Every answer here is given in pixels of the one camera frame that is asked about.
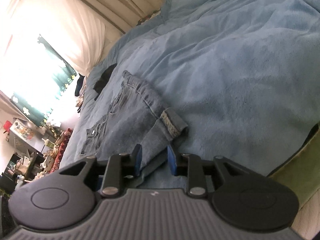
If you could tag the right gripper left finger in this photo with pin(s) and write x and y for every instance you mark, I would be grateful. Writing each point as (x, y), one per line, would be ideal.
(120, 166)

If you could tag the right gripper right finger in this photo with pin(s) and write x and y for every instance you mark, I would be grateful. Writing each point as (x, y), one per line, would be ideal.
(190, 166)

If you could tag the blue denim shorts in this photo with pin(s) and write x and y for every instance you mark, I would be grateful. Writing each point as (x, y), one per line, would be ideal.
(138, 115)

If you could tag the red patterned tablecloth table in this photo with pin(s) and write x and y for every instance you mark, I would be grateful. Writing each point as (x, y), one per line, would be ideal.
(61, 145)

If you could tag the black cat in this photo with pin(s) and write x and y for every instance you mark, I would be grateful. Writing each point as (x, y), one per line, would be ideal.
(103, 80)

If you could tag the dark blue pillow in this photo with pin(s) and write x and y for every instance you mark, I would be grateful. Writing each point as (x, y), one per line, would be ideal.
(79, 85)

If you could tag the grey refrigerator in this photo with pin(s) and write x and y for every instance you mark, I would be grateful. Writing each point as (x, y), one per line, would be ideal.
(24, 136)

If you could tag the blue fleece blanket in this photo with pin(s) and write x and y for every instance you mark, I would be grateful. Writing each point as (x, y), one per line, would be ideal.
(243, 75)

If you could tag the white sheer curtain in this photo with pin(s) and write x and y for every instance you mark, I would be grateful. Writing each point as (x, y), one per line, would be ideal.
(73, 30)

